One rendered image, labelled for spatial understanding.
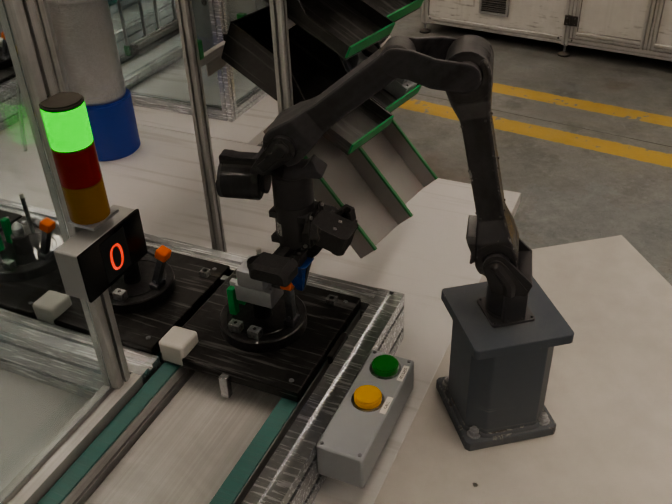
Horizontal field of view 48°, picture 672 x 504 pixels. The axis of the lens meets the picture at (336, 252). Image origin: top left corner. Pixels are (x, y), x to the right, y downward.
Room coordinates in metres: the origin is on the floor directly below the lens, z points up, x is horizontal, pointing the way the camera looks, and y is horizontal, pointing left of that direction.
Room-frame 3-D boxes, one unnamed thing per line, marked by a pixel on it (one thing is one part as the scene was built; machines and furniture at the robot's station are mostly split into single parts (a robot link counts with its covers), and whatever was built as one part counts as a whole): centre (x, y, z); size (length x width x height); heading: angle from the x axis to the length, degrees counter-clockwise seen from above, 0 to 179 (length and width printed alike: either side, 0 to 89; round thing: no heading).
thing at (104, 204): (0.82, 0.31, 1.28); 0.05 x 0.05 x 0.05
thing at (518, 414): (0.84, -0.24, 0.96); 0.15 x 0.15 x 0.20; 11
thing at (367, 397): (0.77, -0.04, 0.96); 0.04 x 0.04 x 0.02
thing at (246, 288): (0.95, 0.13, 1.06); 0.08 x 0.04 x 0.07; 65
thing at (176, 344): (0.90, 0.25, 0.97); 0.05 x 0.05 x 0.04; 65
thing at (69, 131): (0.82, 0.31, 1.38); 0.05 x 0.05 x 0.05
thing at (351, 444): (0.77, -0.04, 0.93); 0.21 x 0.07 x 0.06; 155
